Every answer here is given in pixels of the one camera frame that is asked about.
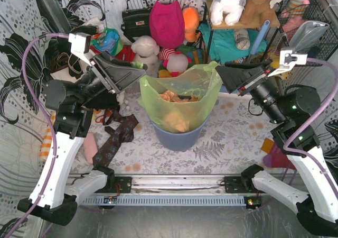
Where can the green trash bag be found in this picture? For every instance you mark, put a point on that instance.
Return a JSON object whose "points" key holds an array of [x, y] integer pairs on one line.
{"points": [[181, 104]]}

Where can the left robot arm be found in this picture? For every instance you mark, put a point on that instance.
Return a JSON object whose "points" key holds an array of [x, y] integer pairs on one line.
{"points": [[52, 200]]}

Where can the silver foil pouch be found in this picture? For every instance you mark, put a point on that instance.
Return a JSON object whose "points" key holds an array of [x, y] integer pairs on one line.
{"points": [[307, 35]]}

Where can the magenta fuzzy bag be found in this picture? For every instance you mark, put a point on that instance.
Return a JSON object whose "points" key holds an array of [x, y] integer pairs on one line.
{"points": [[167, 25]]}

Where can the blue trash bin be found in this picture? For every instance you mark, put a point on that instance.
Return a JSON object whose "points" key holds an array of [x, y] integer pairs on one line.
{"points": [[178, 141]]}

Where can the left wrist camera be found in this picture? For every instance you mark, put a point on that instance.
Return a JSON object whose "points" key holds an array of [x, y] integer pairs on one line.
{"points": [[80, 46]]}

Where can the black leather handbag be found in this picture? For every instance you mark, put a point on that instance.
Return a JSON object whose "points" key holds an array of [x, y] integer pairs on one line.
{"points": [[136, 22]]}

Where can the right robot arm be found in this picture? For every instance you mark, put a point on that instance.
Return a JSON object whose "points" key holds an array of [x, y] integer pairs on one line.
{"points": [[292, 114]]}

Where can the brown floral cloth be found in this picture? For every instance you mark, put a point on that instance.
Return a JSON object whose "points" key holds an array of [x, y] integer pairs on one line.
{"points": [[120, 129]]}

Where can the pink head plush doll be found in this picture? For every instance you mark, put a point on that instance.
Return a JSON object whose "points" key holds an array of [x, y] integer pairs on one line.
{"points": [[174, 62]]}

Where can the blue handled broom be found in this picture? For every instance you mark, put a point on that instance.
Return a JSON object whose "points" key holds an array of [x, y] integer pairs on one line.
{"points": [[258, 40]]}

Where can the orange plush toy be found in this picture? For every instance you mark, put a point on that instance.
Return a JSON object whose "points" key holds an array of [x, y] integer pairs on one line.
{"points": [[191, 23]]}

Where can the brown teddy bear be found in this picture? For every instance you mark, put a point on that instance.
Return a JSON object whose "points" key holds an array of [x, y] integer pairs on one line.
{"points": [[264, 9]]}

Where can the white plush dog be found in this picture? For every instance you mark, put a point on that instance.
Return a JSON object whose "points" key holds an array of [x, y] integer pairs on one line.
{"points": [[227, 11]]}

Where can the cream canvas tote bag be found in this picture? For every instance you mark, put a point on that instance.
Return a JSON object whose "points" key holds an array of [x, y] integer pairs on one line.
{"points": [[67, 67]]}

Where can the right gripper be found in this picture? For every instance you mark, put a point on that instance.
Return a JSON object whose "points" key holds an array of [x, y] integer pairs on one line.
{"points": [[250, 82]]}

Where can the crumpled orange paper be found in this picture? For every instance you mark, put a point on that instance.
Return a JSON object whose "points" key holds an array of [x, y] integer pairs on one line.
{"points": [[174, 119]]}

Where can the black wire basket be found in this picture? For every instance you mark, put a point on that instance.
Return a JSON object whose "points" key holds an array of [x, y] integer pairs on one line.
{"points": [[326, 46]]}

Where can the rainbow striped cloth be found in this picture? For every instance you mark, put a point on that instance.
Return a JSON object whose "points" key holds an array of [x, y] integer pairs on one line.
{"points": [[197, 56]]}

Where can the purple orange sock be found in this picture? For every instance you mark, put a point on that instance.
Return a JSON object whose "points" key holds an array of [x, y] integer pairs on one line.
{"points": [[274, 157]]}

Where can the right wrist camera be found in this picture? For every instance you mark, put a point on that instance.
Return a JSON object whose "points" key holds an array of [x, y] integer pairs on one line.
{"points": [[287, 59]]}

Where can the teal folded cloth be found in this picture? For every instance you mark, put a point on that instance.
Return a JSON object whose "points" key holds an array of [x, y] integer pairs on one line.
{"points": [[223, 47]]}

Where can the red cloth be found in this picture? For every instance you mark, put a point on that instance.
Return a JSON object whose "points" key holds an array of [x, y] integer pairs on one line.
{"points": [[126, 54]]}

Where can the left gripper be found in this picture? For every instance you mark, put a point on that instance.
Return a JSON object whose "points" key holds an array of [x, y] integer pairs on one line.
{"points": [[103, 75]]}

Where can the orange checkered towel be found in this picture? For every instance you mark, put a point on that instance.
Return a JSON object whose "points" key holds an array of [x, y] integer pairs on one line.
{"points": [[46, 144]]}

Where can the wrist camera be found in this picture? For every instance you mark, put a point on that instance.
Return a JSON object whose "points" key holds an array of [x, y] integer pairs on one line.
{"points": [[80, 46], [287, 59]]}

